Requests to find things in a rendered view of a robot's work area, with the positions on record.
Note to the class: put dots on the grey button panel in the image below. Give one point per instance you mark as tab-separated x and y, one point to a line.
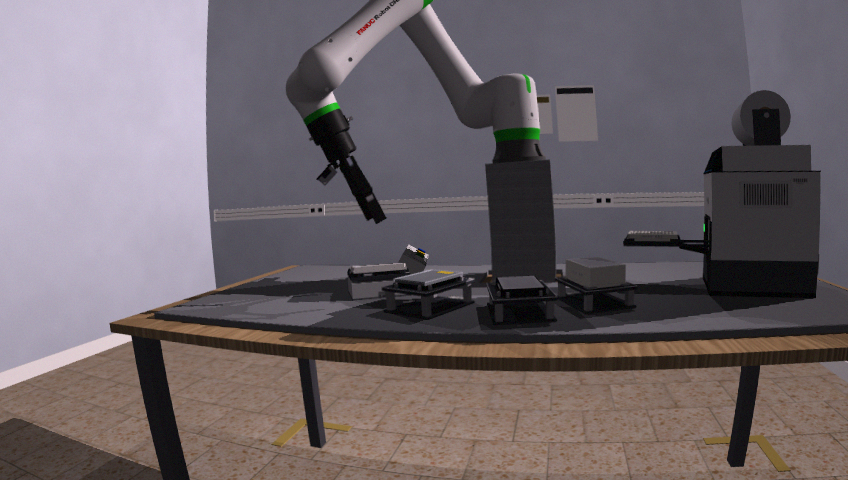
414	259

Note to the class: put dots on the grey cylinder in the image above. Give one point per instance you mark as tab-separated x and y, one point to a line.
742	119

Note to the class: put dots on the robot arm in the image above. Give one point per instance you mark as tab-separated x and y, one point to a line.
510	99

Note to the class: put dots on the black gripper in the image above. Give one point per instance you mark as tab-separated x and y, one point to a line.
339	148

